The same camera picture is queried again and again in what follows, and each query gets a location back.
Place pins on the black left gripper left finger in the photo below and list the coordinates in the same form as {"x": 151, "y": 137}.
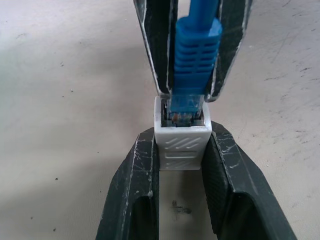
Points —
{"x": 130, "y": 190}

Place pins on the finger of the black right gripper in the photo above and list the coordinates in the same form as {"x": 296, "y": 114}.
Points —
{"x": 231, "y": 42}
{"x": 157, "y": 37}

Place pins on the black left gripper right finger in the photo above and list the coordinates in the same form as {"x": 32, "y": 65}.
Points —
{"x": 240, "y": 190}

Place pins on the white coupler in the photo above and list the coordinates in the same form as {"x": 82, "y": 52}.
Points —
{"x": 180, "y": 155}

